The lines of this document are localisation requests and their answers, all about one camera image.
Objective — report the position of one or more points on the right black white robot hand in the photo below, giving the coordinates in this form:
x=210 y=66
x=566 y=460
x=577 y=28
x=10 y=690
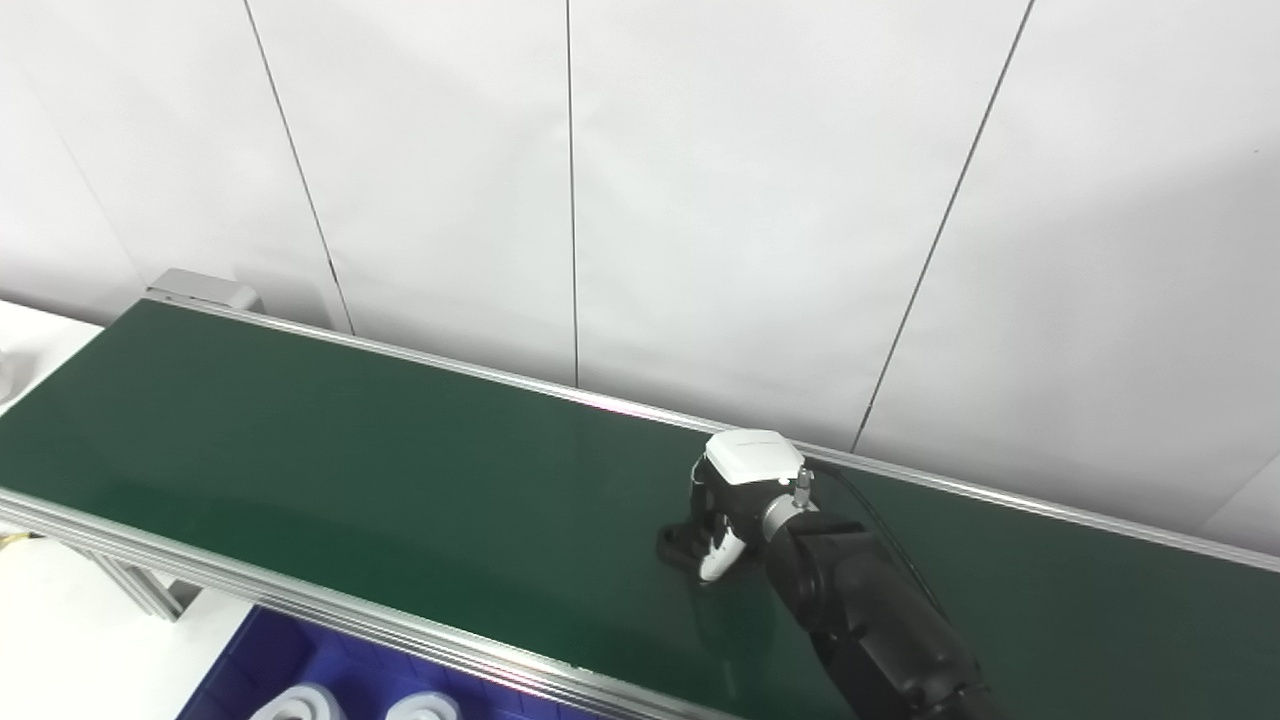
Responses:
x=750 y=465

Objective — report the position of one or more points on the black flanged part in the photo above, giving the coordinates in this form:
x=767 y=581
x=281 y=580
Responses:
x=680 y=548

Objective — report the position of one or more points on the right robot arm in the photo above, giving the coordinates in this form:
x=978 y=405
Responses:
x=860 y=610

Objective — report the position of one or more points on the green conveyor belt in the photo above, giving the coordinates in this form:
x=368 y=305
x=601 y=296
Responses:
x=350 y=620
x=400 y=480

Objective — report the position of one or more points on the white block part with holes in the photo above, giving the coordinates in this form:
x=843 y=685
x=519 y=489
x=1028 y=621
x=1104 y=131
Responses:
x=300 y=703
x=425 y=708

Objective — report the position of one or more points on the blue bin with white parts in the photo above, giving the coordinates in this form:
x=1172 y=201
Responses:
x=260 y=660

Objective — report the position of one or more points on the aluminium conveyor leg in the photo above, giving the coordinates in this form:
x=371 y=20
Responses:
x=150 y=590

